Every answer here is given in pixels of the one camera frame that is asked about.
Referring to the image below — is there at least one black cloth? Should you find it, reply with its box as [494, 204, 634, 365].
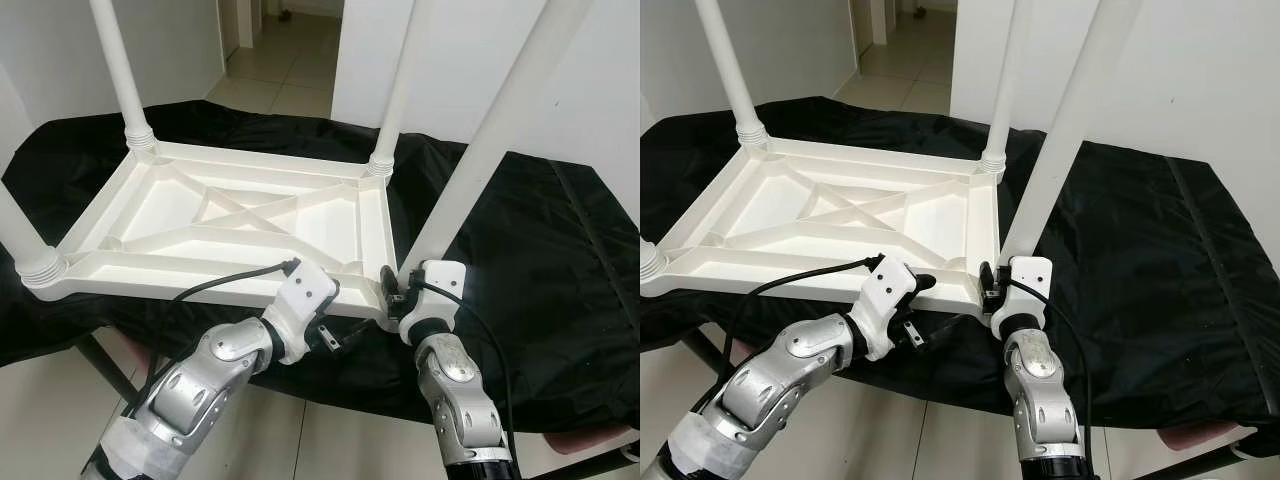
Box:
[640, 95, 1280, 431]
[0, 98, 640, 431]

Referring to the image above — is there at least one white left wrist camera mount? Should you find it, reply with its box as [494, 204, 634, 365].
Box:
[262, 258, 341, 366]
[848, 255, 921, 361]

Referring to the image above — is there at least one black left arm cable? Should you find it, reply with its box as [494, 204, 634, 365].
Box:
[130, 258, 301, 411]
[715, 253, 886, 401]

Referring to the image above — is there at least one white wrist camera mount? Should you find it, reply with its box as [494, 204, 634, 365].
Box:
[400, 260, 469, 346]
[262, 258, 341, 366]
[990, 255, 1053, 341]
[848, 255, 921, 361]

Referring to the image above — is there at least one white plastic tabletop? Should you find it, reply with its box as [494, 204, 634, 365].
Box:
[640, 140, 1006, 316]
[25, 140, 401, 321]

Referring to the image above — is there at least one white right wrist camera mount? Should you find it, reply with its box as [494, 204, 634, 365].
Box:
[400, 260, 469, 346]
[990, 255, 1053, 341]

